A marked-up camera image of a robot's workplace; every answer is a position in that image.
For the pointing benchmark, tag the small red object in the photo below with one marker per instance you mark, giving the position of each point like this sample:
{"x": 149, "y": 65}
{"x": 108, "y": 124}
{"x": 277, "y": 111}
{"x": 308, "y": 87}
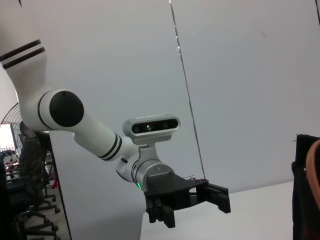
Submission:
{"x": 54, "y": 184}

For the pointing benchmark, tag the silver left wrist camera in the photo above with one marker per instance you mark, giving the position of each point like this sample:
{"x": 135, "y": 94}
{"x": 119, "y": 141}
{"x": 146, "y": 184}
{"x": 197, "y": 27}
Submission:
{"x": 152, "y": 127}

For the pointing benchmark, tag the black office chair with jacket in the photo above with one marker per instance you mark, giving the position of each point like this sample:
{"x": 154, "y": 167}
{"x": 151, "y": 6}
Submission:
{"x": 35, "y": 160}

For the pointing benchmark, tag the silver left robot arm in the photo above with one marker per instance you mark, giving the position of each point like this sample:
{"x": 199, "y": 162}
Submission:
{"x": 75, "y": 120}

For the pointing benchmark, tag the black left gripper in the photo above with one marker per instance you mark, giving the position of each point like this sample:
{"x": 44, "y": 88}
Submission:
{"x": 170, "y": 187}

